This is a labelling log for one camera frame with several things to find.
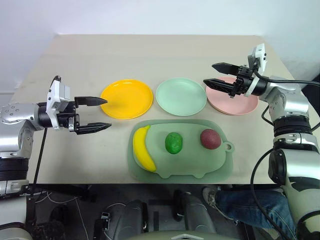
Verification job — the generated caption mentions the mint green plate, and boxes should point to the mint green plate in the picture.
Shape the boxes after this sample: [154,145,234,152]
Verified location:
[155,77,208,117]

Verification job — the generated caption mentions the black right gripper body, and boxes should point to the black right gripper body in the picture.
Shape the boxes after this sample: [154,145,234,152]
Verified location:
[228,65,256,99]

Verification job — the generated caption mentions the dark red round fruit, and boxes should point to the dark red round fruit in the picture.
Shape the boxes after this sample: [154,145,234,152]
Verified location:
[200,128,222,150]

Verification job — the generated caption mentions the white sneaker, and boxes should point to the white sneaker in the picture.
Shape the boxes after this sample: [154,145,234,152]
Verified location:
[201,186,219,208]

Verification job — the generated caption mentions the white thin cable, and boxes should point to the white thin cable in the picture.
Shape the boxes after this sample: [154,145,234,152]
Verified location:
[34,191,88,240]

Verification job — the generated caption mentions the yellow plate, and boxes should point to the yellow plate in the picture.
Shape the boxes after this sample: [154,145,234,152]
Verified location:
[100,79,154,120]

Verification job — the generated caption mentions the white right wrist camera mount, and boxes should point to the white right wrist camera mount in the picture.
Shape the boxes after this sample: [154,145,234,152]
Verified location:
[242,43,267,98]

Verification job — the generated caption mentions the pink plate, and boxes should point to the pink plate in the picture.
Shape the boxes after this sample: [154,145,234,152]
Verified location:
[205,76,259,116]

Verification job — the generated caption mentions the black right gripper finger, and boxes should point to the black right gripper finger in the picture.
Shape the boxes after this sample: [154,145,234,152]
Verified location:
[211,62,241,76]
[203,78,237,95]

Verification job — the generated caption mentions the green pig-shaped tray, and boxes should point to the green pig-shaped tray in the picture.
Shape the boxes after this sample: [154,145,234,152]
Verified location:
[127,118,235,182]

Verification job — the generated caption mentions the grey robot legs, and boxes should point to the grey robot legs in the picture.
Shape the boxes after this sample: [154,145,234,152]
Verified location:
[109,189,218,240]

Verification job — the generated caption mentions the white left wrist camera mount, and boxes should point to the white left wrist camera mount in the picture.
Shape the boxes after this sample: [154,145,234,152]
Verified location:
[46,76,72,132]

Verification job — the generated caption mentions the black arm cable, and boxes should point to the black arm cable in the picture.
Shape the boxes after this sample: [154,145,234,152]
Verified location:
[29,126,49,198]
[250,59,320,236]

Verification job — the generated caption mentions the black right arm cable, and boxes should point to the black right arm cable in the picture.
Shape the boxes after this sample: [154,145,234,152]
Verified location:
[250,59,320,236]

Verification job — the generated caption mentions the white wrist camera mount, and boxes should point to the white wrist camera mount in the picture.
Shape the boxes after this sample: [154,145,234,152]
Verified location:
[46,76,72,132]
[242,43,267,98]

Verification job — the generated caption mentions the yellow banana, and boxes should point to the yellow banana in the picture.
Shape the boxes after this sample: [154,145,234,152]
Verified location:
[132,124,158,173]

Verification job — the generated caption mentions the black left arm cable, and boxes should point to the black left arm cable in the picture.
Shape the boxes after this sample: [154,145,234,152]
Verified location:
[29,126,49,198]

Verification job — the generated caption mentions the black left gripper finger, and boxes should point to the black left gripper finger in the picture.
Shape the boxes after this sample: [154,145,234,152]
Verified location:
[74,96,109,108]
[74,122,113,136]

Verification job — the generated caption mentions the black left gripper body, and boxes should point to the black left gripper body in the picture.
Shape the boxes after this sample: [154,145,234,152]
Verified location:
[56,99,81,133]

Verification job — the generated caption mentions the person's leg in jeans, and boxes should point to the person's leg in jeans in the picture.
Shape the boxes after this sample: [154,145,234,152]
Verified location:
[214,189,298,240]

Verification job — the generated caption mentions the green avocado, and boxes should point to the green avocado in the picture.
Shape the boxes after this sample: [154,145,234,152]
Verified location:
[164,132,184,155]

